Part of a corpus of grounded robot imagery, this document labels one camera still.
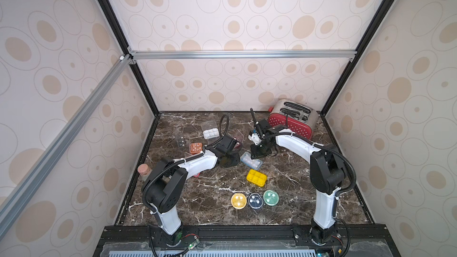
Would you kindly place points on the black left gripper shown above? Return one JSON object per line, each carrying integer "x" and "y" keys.
{"x": 237, "y": 160}

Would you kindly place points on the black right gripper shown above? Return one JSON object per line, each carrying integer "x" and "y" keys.
{"x": 259, "y": 128}

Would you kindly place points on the teal rectangular pillbox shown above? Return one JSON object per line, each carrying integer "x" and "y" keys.
{"x": 254, "y": 164}

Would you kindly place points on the white pillbox with amber lid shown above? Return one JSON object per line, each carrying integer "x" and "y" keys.
{"x": 257, "y": 178}

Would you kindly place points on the yellow round pillbox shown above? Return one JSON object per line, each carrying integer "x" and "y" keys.
{"x": 238, "y": 201}

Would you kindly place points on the dark blue round pillbox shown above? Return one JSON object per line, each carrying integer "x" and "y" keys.
{"x": 255, "y": 201}

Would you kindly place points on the green round pillbox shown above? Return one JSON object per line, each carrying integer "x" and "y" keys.
{"x": 271, "y": 198}

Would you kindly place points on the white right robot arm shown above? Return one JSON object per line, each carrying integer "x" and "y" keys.
{"x": 330, "y": 173}

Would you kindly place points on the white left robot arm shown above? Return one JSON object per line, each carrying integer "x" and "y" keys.
{"x": 163, "y": 187}

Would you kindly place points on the purple pillbox left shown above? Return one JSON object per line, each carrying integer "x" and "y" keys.
{"x": 239, "y": 137}

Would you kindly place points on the orange pillbox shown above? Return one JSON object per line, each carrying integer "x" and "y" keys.
{"x": 195, "y": 148}

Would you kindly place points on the white pillbox clear lid rear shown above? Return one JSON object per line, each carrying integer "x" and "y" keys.
{"x": 210, "y": 130}

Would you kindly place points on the red and silver toaster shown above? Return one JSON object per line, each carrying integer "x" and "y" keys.
{"x": 299, "y": 118}

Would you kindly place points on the clear small pillbox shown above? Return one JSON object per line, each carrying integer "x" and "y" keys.
{"x": 181, "y": 141}

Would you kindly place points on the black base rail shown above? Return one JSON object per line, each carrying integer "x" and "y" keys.
{"x": 373, "y": 240}

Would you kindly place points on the aluminium frame crossbar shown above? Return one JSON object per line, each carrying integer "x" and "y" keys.
{"x": 265, "y": 54}

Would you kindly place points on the aluminium frame side bar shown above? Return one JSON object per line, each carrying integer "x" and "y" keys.
{"x": 32, "y": 181}

